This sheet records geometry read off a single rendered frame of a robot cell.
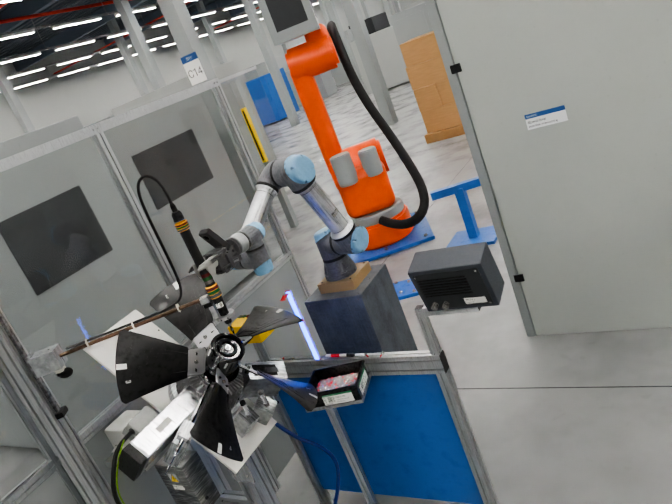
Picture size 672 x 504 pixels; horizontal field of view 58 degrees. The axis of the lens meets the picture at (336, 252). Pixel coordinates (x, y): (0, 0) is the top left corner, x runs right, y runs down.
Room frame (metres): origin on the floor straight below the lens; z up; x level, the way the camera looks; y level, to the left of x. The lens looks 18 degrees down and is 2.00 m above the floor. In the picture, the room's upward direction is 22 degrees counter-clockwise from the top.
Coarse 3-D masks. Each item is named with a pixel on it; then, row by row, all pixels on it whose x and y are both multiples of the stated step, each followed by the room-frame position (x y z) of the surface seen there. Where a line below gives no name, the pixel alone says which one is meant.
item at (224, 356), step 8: (216, 336) 1.90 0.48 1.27; (224, 336) 1.92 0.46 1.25; (232, 336) 1.93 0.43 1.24; (216, 344) 1.89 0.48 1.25; (224, 344) 1.90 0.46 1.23; (232, 344) 1.90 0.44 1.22; (240, 344) 1.91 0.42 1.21; (208, 352) 1.88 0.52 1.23; (216, 352) 1.85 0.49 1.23; (224, 352) 1.86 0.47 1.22; (232, 352) 1.87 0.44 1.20; (240, 352) 1.88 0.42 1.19; (208, 360) 1.87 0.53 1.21; (216, 360) 1.84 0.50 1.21; (224, 360) 1.83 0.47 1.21; (232, 360) 1.84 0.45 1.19; (240, 360) 1.86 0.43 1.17; (208, 368) 1.90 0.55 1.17; (232, 368) 1.86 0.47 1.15; (208, 376) 1.88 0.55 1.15; (232, 376) 1.91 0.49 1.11
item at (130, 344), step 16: (128, 336) 1.82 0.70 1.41; (144, 336) 1.83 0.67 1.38; (128, 352) 1.79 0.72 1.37; (144, 352) 1.81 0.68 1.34; (160, 352) 1.83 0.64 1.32; (176, 352) 1.84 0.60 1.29; (128, 368) 1.77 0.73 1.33; (144, 368) 1.79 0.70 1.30; (160, 368) 1.81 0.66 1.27; (176, 368) 1.83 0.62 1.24; (144, 384) 1.77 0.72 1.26; (160, 384) 1.80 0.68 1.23; (128, 400) 1.73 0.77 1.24
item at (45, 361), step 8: (56, 344) 2.02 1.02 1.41; (32, 352) 2.02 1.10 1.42; (40, 352) 2.01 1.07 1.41; (48, 352) 1.97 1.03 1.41; (56, 352) 1.99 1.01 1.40; (32, 360) 1.97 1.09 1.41; (40, 360) 1.97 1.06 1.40; (48, 360) 1.97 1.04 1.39; (56, 360) 1.97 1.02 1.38; (64, 360) 2.01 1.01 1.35; (32, 368) 1.97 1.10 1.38; (40, 368) 1.97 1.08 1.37; (48, 368) 1.97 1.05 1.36; (56, 368) 1.97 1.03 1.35; (40, 376) 1.97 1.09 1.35
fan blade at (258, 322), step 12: (252, 312) 2.20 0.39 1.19; (264, 312) 2.18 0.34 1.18; (276, 312) 2.17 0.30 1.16; (288, 312) 2.16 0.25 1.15; (252, 324) 2.10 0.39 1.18; (264, 324) 2.07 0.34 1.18; (276, 324) 2.06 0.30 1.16; (288, 324) 2.07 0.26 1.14; (240, 336) 2.02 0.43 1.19; (252, 336) 1.99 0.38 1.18
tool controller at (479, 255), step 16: (416, 256) 1.95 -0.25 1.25; (432, 256) 1.90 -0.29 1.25; (448, 256) 1.85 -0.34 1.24; (464, 256) 1.81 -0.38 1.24; (480, 256) 1.77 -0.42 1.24; (416, 272) 1.87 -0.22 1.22; (432, 272) 1.84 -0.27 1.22; (448, 272) 1.81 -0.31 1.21; (464, 272) 1.78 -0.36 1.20; (480, 272) 1.75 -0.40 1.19; (496, 272) 1.82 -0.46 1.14; (416, 288) 1.90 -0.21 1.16; (432, 288) 1.86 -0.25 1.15; (448, 288) 1.84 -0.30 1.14; (464, 288) 1.81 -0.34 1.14; (480, 288) 1.78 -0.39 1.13; (496, 288) 1.79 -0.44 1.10; (432, 304) 1.89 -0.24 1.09; (448, 304) 1.86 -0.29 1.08; (464, 304) 1.84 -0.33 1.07; (480, 304) 1.81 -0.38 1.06; (496, 304) 1.78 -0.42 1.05
